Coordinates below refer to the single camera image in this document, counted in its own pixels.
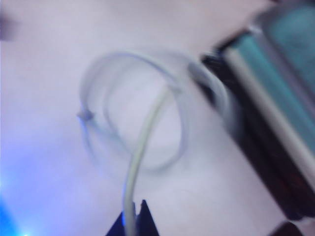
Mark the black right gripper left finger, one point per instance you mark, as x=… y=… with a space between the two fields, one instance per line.
x=118 y=228

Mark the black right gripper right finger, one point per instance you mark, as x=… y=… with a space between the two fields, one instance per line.
x=147 y=226

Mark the white neuroscience book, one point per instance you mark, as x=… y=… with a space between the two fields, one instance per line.
x=258 y=86

